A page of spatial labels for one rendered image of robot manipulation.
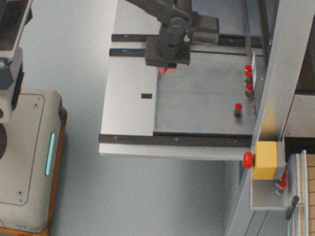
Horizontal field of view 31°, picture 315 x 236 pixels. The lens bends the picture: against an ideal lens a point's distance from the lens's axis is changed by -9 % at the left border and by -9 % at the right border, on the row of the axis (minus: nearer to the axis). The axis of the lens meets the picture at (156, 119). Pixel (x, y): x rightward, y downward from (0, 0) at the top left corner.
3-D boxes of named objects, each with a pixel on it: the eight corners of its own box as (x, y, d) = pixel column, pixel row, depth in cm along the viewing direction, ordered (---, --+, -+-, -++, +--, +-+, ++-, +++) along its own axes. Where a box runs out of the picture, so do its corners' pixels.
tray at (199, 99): (271, 64, 173) (273, 58, 170) (277, 141, 159) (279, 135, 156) (157, 58, 174) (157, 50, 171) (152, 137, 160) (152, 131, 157)
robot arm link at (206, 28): (171, -12, 125) (171, 17, 121) (223, -5, 126) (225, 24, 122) (163, 18, 136) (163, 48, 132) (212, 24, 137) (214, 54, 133)
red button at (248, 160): (256, 157, 146) (258, 149, 143) (256, 171, 144) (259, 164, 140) (242, 157, 146) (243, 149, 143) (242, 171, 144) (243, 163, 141)
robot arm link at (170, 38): (162, 8, 129) (162, 27, 127) (193, 12, 130) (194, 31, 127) (158, 27, 135) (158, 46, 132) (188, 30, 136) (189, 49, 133)
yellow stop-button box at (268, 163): (278, 154, 148) (283, 140, 142) (279, 180, 144) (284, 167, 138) (251, 154, 148) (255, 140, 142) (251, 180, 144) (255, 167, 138)
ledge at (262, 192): (296, 167, 157) (297, 164, 155) (297, 209, 150) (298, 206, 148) (250, 167, 157) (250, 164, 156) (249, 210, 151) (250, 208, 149)
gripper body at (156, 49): (189, 68, 138) (194, 49, 132) (144, 63, 137) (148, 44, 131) (188, 46, 142) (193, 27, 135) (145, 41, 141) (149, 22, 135)
